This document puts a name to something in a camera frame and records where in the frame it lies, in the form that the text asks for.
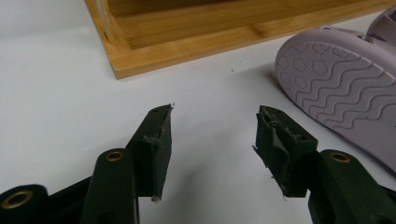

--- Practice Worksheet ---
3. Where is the bamboo shoe rack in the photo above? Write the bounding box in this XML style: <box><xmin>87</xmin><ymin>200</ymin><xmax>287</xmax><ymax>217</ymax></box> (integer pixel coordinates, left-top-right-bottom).
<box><xmin>84</xmin><ymin>0</ymin><xmax>396</xmax><ymax>80</ymax></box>

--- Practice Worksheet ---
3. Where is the lilac sandal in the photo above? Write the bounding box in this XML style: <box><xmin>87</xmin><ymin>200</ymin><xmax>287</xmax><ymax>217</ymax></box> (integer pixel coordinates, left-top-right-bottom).
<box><xmin>274</xmin><ymin>7</ymin><xmax>396</xmax><ymax>174</ymax></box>

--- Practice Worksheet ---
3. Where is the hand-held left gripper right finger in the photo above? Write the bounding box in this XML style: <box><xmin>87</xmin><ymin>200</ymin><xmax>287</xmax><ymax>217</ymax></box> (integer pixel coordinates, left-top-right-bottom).
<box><xmin>251</xmin><ymin>105</ymin><xmax>319</xmax><ymax>199</ymax></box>

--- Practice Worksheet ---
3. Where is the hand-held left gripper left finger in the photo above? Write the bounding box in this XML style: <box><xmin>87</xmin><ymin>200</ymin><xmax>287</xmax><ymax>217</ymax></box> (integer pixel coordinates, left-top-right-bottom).
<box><xmin>125</xmin><ymin>103</ymin><xmax>174</xmax><ymax>203</ymax></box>

